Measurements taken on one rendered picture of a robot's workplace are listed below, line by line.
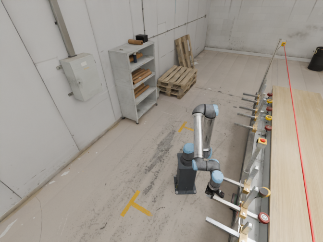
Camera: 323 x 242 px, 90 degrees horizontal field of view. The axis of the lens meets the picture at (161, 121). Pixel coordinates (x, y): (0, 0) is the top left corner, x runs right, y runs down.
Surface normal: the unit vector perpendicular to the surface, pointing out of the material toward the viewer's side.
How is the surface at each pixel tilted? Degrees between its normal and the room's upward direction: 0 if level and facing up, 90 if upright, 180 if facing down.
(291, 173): 0
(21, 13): 90
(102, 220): 0
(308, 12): 90
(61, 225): 0
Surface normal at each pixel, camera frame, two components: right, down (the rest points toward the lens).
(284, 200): -0.02, -0.78
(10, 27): 0.87, 0.29
